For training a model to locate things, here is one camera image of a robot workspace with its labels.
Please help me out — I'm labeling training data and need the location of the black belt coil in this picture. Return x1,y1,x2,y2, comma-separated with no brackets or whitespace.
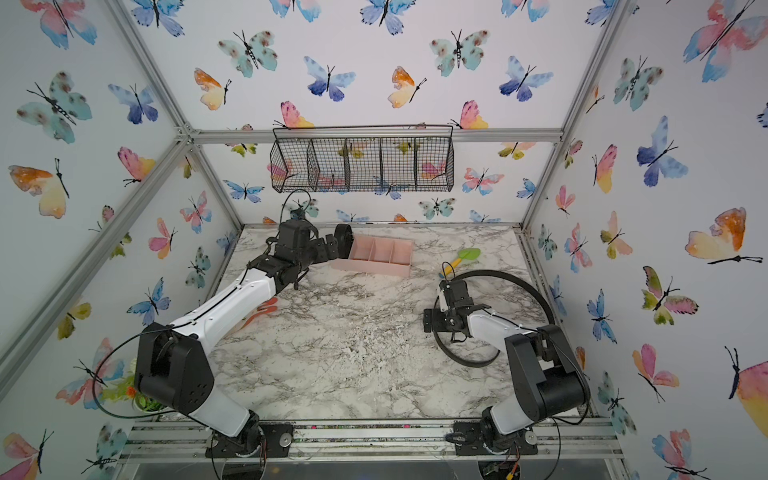
423,269,556,368

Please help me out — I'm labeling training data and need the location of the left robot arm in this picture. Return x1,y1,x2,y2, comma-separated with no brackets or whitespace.
134,219,354,457

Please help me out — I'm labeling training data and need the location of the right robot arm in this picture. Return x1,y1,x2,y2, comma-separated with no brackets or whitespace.
423,270,591,455

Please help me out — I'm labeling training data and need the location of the pink compartment storage tray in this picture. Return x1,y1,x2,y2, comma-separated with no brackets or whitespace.
330,235,414,278

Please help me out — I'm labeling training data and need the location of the green yellow toy shovel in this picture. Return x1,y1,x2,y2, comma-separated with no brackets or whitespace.
440,248,481,279

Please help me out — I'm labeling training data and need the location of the potted artificial flower plant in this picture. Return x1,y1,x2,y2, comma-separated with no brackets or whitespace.
102,359,164,414

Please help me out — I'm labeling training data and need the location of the black wire wall basket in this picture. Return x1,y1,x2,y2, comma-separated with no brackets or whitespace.
268,124,455,195

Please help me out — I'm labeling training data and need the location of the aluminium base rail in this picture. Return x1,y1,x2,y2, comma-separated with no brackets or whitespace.
119,418,624,464

